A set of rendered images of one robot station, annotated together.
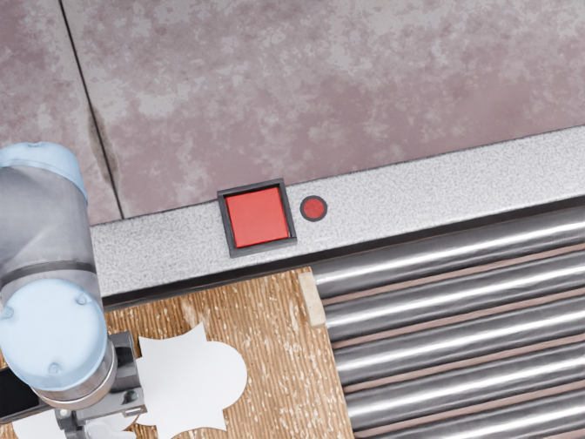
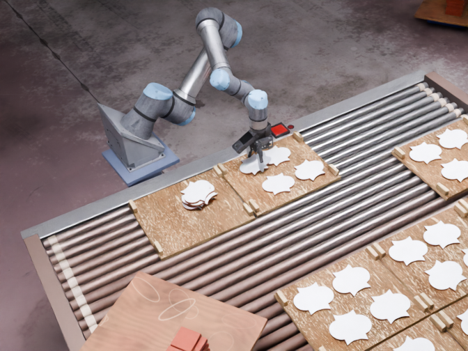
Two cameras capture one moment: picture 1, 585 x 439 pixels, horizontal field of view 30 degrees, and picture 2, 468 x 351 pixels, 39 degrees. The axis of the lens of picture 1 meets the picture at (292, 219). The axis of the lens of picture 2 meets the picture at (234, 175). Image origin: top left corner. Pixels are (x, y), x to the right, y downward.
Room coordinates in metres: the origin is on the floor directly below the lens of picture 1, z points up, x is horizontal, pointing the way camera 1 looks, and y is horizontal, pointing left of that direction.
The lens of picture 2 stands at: (-1.96, 0.58, 2.85)
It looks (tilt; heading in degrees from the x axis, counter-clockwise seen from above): 42 degrees down; 352
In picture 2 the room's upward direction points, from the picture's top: 5 degrees counter-clockwise
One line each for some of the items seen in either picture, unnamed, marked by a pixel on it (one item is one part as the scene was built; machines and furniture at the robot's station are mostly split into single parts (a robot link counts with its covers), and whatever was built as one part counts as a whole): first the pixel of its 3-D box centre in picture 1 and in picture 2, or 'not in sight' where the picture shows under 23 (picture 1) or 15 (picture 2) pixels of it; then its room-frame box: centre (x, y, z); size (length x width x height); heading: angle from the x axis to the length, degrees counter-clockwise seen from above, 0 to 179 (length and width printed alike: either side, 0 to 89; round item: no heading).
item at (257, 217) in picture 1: (257, 218); (278, 130); (0.37, 0.04, 0.92); 0.06 x 0.06 x 0.01; 17
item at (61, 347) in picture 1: (57, 337); (257, 104); (0.15, 0.17, 1.25); 0.09 x 0.08 x 0.11; 16
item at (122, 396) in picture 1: (90, 376); (260, 136); (0.15, 0.17, 1.09); 0.09 x 0.08 x 0.12; 108
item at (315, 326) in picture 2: not in sight; (350, 302); (-0.64, 0.04, 0.94); 0.41 x 0.35 x 0.04; 107
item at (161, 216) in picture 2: not in sight; (190, 211); (-0.05, 0.51, 0.93); 0.41 x 0.35 x 0.02; 107
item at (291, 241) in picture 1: (257, 218); (278, 130); (0.37, 0.04, 0.92); 0.08 x 0.08 x 0.02; 17
